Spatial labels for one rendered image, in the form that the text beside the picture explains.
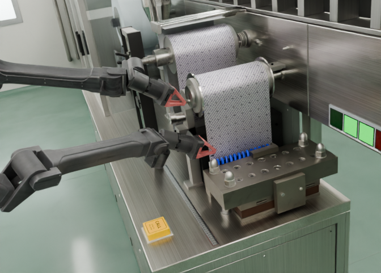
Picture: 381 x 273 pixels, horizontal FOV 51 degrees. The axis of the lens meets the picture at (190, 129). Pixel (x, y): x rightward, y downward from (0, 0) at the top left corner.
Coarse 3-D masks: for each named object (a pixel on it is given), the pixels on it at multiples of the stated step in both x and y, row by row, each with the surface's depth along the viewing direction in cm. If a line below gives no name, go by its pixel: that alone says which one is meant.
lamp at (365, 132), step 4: (360, 124) 106; (364, 124) 105; (360, 128) 107; (364, 128) 105; (368, 128) 104; (372, 128) 102; (360, 132) 107; (364, 132) 106; (368, 132) 104; (372, 132) 103; (360, 136) 108; (364, 136) 106; (368, 136) 105; (372, 136) 103; (364, 140) 106; (368, 140) 105; (372, 140) 103
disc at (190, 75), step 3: (189, 75) 130; (192, 75) 127; (192, 78) 128; (195, 78) 126; (195, 81) 126; (198, 84) 124; (198, 87) 124; (198, 90) 125; (201, 93) 124; (201, 96) 124; (201, 99) 125; (201, 102) 125; (201, 105) 126; (201, 108) 127; (201, 111) 128; (198, 114) 132; (201, 114) 129
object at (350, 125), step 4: (344, 120) 112; (348, 120) 111; (352, 120) 109; (356, 120) 107; (344, 124) 113; (348, 124) 111; (352, 124) 109; (356, 124) 108; (344, 128) 113; (348, 128) 111; (352, 128) 110; (356, 128) 108; (348, 132) 112; (352, 132) 110; (356, 132) 109; (356, 136) 109
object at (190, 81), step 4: (268, 72) 132; (268, 76) 132; (188, 80) 130; (192, 80) 127; (268, 80) 132; (188, 84) 131; (192, 84) 127; (196, 88) 126; (196, 92) 125; (196, 96) 126; (196, 100) 127; (200, 100) 126; (200, 104) 127; (196, 108) 130; (200, 108) 128; (196, 112) 131
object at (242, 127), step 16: (224, 112) 130; (240, 112) 132; (256, 112) 134; (208, 128) 130; (224, 128) 132; (240, 128) 134; (256, 128) 136; (224, 144) 134; (240, 144) 136; (256, 144) 138
